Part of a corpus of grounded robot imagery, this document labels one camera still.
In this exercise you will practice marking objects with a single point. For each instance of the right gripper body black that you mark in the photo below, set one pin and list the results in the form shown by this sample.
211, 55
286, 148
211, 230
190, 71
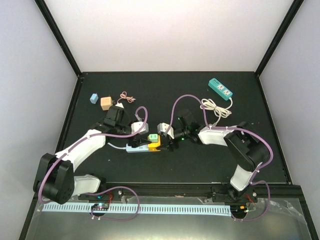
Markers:
185, 131

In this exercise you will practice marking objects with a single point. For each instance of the black frame post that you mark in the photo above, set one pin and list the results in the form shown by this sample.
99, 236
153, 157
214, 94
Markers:
47, 15
282, 29

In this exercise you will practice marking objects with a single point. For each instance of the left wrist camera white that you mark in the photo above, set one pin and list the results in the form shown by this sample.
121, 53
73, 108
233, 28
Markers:
140, 128

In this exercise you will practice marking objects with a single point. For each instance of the white usb charger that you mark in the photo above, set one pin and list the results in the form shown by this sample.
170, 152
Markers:
120, 105

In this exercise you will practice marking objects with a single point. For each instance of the left circuit board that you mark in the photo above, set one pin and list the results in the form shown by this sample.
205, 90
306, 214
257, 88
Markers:
100, 207

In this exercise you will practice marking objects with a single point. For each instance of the light blue slotted cable duct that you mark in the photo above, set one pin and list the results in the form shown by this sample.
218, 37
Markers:
155, 209

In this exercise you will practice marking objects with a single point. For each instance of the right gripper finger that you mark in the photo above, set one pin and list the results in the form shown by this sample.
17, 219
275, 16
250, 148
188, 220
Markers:
163, 148
172, 146

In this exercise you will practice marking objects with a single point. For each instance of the teal power strip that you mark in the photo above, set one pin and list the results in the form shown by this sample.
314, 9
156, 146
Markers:
220, 89

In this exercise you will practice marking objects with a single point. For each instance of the right black frame post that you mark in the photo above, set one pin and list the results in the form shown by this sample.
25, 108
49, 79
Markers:
282, 29

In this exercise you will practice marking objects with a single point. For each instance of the yellow cube adapter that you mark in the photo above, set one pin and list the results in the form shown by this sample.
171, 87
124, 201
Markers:
153, 147

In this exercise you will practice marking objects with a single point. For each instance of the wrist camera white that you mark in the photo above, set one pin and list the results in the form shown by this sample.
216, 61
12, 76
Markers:
165, 129
140, 128

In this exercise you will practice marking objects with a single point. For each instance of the green cube adapter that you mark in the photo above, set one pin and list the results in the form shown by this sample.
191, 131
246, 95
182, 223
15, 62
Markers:
153, 138

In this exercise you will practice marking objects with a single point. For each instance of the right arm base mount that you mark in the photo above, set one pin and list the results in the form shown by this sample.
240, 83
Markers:
225, 193

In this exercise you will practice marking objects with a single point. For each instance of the small blue plug adapter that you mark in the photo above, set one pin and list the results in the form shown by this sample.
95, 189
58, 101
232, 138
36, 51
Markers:
94, 98

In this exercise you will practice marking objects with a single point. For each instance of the peach dragon cube adapter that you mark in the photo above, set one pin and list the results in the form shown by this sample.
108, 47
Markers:
106, 102

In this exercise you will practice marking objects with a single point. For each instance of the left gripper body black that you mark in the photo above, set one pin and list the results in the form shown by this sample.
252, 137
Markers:
133, 142

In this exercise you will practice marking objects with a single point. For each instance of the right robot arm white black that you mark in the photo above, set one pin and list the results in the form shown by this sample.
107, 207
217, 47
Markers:
249, 150

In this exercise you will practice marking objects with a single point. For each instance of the light blue power strip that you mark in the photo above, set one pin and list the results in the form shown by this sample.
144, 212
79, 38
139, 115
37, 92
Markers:
139, 149

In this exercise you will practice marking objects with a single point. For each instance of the right circuit board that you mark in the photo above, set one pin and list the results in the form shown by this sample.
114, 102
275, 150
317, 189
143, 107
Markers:
237, 209

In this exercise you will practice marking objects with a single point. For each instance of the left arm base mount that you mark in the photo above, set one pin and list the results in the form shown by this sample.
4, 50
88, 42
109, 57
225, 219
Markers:
105, 193

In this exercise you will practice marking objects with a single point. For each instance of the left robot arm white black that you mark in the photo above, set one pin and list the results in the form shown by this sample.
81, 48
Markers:
55, 179

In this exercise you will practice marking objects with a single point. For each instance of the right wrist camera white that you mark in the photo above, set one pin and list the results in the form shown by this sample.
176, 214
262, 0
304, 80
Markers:
165, 129

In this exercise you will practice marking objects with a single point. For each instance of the circuit board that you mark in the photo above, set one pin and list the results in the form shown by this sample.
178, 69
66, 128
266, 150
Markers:
100, 207
237, 209

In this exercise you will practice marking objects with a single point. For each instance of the left black frame post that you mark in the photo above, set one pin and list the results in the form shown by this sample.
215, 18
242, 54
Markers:
47, 15

